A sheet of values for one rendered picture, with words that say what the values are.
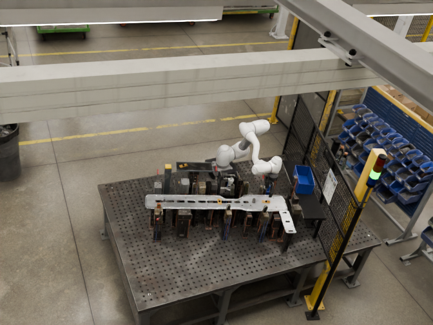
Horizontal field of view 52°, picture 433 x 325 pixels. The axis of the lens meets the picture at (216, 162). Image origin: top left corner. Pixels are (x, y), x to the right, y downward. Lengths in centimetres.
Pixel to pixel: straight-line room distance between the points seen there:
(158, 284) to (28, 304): 143
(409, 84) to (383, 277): 445
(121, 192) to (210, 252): 118
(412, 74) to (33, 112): 98
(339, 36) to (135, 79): 71
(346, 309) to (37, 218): 359
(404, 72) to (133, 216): 357
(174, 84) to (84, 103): 24
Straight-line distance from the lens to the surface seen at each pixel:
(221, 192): 451
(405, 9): 268
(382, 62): 141
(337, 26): 156
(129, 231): 441
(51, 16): 187
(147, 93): 119
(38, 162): 642
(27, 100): 114
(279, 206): 446
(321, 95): 647
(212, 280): 409
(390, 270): 578
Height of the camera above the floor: 391
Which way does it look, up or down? 37 degrees down
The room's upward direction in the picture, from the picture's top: 9 degrees clockwise
